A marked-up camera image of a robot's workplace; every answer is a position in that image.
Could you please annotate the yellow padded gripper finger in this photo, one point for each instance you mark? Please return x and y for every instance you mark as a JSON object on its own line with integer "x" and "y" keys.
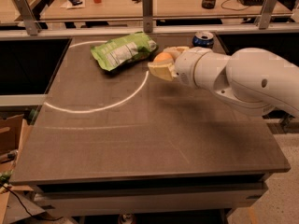
{"x": 165, "y": 71}
{"x": 175, "y": 51}

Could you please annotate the white rounded gripper body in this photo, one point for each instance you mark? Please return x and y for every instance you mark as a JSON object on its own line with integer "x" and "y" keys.
{"x": 186, "y": 66}

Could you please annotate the orange fruit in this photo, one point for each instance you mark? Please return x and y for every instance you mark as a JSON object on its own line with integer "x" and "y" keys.
{"x": 163, "y": 57}

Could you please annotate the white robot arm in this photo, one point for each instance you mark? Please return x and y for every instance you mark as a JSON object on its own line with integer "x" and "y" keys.
{"x": 252, "y": 81}

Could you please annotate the green rice chip bag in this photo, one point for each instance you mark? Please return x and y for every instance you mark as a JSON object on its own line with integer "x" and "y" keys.
{"x": 126, "y": 49}

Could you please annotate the blue pepsi can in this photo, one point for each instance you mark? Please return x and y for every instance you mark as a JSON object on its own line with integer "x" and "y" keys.
{"x": 203, "y": 39}

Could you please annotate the black mesh pen cup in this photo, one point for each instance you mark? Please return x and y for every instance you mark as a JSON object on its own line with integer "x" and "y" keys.
{"x": 208, "y": 4}

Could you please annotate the brown cardboard box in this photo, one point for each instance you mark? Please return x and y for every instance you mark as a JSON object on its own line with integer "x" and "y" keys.
{"x": 13, "y": 133}

